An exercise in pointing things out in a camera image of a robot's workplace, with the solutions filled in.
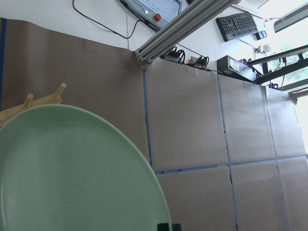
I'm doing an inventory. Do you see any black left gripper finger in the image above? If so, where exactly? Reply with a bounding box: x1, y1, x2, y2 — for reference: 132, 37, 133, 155
157, 223, 183, 231

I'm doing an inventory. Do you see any green ceramic plate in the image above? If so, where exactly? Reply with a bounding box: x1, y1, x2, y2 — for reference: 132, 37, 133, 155
0, 104, 172, 231

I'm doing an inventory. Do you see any wooden dish rack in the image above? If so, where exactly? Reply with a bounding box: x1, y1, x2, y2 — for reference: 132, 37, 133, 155
0, 83, 67, 127

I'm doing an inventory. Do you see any brown paper table cover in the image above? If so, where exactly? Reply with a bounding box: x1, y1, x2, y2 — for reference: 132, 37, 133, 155
1, 20, 308, 231

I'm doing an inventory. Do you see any power strip with plugs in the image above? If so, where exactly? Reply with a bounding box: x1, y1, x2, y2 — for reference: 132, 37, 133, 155
159, 46, 211, 72

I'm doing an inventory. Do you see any black control box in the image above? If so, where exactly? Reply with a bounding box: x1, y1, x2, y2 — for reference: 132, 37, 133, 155
216, 55, 256, 82

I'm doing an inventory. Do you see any black keyboard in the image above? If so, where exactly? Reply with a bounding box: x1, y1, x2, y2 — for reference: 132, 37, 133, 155
216, 13, 257, 42

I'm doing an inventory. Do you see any teach pendant near post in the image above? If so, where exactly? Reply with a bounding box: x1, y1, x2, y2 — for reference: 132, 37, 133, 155
120, 0, 183, 30

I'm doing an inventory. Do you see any aluminium frame post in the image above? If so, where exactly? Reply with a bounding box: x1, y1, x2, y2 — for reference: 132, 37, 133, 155
135, 0, 238, 63

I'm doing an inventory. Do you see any black pendant cable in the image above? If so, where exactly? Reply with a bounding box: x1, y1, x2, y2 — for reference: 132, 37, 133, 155
72, 0, 161, 39

